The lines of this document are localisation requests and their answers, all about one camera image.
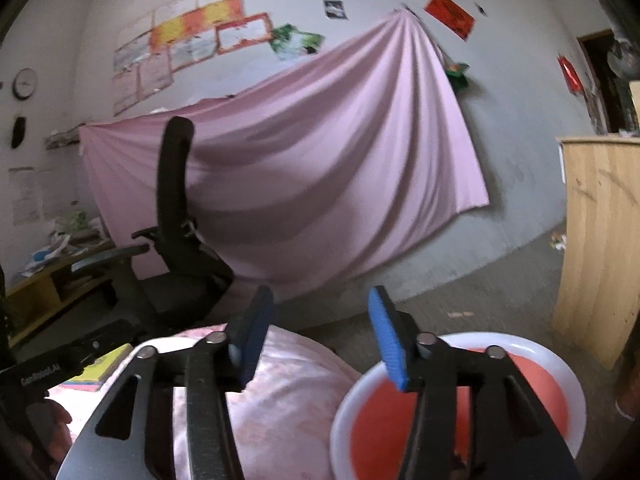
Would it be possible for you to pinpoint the black office chair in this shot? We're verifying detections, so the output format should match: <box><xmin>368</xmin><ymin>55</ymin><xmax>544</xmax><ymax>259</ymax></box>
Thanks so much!
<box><xmin>70</xmin><ymin>116</ymin><xmax>236</xmax><ymax>333</ymax></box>

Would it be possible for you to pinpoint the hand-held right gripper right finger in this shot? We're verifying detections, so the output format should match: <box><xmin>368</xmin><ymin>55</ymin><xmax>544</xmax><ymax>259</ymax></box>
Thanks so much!
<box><xmin>367</xmin><ymin>285</ymin><xmax>583</xmax><ymax>480</ymax></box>

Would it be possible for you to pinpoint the light wooden cabinet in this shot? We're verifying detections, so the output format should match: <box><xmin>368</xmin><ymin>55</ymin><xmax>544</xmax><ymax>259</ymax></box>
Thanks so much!
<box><xmin>550</xmin><ymin>135</ymin><xmax>640</xmax><ymax>372</ymax></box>

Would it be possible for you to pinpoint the white paper wall notice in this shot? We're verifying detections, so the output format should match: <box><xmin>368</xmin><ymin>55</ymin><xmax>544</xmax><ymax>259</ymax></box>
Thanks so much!
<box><xmin>7</xmin><ymin>166</ymin><xmax>41</xmax><ymax>226</ymax></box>

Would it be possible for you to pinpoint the red paper wall sheet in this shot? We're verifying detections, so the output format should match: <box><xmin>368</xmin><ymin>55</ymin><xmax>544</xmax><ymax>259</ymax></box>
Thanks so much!
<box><xmin>424</xmin><ymin>0</ymin><xmax>476</xmax><ymax>41</ymax></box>

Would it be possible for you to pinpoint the pile of papers and books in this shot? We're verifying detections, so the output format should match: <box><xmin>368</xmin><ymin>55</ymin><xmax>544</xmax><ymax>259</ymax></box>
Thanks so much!
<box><xmin>20</xmin><ymin>210</ymin><xmax>108</xmax><ymax>276</ymax></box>

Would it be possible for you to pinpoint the red basin with white rim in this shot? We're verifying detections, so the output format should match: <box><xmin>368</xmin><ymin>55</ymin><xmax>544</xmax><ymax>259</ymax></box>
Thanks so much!
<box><xmin>330</xmin><ymin>331</ymin><xmax>587</xmax><ymax>480</ymax></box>

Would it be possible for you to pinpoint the person's left hand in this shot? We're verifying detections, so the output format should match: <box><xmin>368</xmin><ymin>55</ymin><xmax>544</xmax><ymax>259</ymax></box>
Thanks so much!
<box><xmin>25</xmin><ymin>399</ymin><xmax>73</xmax><ymax>466</ymax></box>

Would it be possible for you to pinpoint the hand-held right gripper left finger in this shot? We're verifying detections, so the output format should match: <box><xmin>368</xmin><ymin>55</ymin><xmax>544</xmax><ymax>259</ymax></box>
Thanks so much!
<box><xmin>56</xmin><ymin>285</ymin><xmax>275</xmax><ymax>480</ymax></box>

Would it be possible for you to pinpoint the pink cloth sheet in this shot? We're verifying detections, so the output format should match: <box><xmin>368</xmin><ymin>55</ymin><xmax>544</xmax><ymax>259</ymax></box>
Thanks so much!
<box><xmin>79</xmin><ymin>10</ymin><xmax>490</xmax><ymax>291</ymax></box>

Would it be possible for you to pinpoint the round wall clock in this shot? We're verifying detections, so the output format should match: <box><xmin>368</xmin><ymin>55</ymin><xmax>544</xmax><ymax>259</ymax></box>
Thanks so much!
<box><xmin>12</xmin><ymin>67</ymin><xmax>38</xmax><ymax>100</ymax></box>

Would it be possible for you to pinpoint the low wooden shelf unit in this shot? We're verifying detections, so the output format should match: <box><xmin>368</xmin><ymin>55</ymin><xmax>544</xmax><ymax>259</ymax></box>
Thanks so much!
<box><xmin>5</xmin><ymin>242</ymin><xmax>131</xmax><ymax>346</ymax></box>

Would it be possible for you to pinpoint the yellow book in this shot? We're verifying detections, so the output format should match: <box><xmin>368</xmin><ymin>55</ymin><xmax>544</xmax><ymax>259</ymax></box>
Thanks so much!
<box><xmin>62</xmin><ymin>342</ymin><xmax>133</xmax><ymax>392</ymax></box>

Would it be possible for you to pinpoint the green and red wall ornament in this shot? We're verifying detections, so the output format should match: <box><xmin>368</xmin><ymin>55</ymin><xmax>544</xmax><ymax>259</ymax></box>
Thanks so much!
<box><xmin>445</xmin><ymin>61</ymin><xmax>471</xmax><ymax>92</ymax></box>

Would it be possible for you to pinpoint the cluster of wall certificates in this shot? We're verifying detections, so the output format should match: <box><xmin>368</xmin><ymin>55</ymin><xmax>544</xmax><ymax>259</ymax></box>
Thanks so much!
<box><xmin>112</xmin><ymin>0</ymin><xmax>300</xmax><ymax>116</ymax></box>

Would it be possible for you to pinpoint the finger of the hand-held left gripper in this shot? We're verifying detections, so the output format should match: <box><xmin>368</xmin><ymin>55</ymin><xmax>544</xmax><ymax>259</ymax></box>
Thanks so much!
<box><xmin>70</xmin><ymin>317</ymin><xmax>136</xmax><ymax>368</ymax></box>

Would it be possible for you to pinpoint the red hanging wall ornament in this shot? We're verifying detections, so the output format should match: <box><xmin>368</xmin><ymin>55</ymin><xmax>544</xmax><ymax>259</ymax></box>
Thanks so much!
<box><xmin>557</xmin><ymin>55</ymin><xmax>583</xmax><ymax>95</ymax></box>

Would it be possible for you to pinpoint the pink printed blanket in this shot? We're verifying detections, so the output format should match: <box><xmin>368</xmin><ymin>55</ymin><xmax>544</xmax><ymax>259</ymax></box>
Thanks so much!
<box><xmin>45</xmin><ymin>324</ymin><xmax>363</xmax><ymax>480</ymax></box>

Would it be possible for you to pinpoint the green wall picture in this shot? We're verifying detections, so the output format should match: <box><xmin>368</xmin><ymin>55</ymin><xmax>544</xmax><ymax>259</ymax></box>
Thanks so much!
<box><xmin>270</xmin><ymin>24</ymin><xmax>325</xmax><ymax>61</ymax></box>

